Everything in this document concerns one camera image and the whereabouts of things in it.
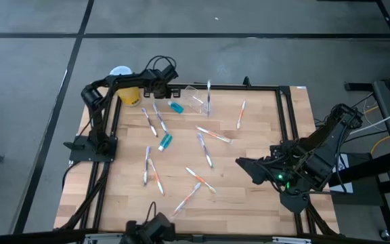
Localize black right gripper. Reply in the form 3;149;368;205
235;144;297;190

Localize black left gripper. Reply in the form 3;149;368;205
143;76;181;100

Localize teal mouthwash bottle white cap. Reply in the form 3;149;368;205
167;100;185;115
157;133;174;153

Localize clear acrylic organizer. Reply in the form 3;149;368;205
180;85;213;115

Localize bare orange toothbrush yellow bristles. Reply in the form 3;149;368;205
185;166;217;195

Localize bare orange white toothbrush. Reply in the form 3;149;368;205
236;100;247;131

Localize yellow canister with white lid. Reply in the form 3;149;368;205
109;65;142;108

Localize white label strip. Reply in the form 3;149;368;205
272;236;313;244

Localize black desk leg beam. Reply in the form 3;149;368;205
326;150;390;189

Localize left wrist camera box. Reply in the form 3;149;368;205
160;64;179;82

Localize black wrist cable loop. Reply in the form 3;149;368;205
145;55;177;72

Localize black cable bundle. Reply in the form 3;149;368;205
59;159;111;231

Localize yellow floor cable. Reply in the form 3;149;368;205
370;135;390;156

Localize white cable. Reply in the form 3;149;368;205
349;102;390;136

